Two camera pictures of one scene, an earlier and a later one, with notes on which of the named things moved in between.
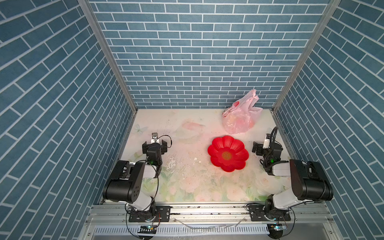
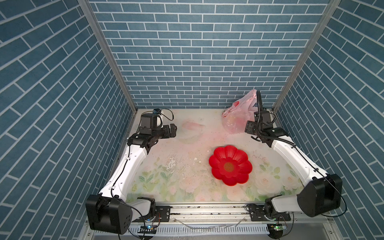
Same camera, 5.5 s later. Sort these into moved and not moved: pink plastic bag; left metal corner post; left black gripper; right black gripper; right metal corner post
Moved: left black gripper; right black gripper
Not moved: left metal corner post; pink plastic bag; right metal corner post
